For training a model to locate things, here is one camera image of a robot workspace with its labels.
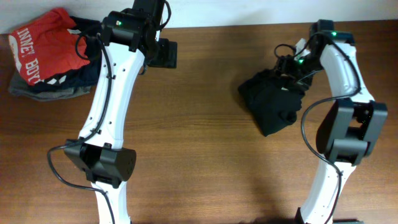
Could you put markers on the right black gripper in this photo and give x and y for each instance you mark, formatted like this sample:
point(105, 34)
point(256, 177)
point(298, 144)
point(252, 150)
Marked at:
point(283, 66)

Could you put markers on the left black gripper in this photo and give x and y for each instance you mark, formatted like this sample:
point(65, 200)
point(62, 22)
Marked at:
point(168, 54)

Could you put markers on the black t-shirt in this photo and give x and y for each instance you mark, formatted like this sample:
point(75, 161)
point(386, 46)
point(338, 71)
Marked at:
point(272, 100)

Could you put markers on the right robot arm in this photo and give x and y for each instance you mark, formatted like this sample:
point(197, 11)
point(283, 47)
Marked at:
point(350, 129)

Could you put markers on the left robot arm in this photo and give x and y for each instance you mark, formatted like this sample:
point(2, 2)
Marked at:
point(129, 43)

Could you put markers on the navy folded garment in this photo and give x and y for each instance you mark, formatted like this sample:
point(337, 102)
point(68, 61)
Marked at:
point(85, 76)

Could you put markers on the red folded printed t-shirt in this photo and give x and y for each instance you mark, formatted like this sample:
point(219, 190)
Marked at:
point(47, 47)

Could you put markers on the grey folded garment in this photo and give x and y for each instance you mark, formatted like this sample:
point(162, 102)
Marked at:
point(18, 87)

